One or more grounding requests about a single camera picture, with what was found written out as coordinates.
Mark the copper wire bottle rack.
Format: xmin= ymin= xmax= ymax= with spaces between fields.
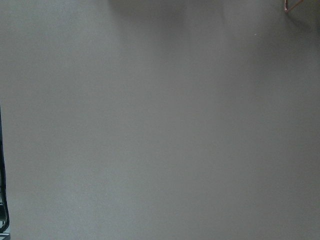
xmin=283 ymin=0 xmax=304 ymax=13

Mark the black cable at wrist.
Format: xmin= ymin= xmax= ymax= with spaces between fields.
xmin=0 ymin=104 xmax=11 ymax=236

